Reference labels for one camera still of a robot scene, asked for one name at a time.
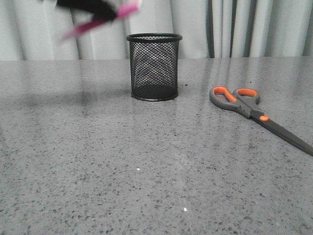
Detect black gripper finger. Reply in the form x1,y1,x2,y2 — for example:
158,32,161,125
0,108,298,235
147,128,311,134
56,0,117,21

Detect pink marker pen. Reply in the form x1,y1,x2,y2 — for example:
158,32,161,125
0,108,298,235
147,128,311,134
60,0,143,42

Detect grey orange scissors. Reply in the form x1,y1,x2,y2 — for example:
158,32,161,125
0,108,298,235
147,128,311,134
209,86,313,155

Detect black mesh pen cup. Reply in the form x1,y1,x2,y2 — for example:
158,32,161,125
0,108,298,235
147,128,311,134
126,33,182,101

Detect grey curtain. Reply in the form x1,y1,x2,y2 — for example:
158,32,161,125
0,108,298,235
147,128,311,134
0,0,313,61

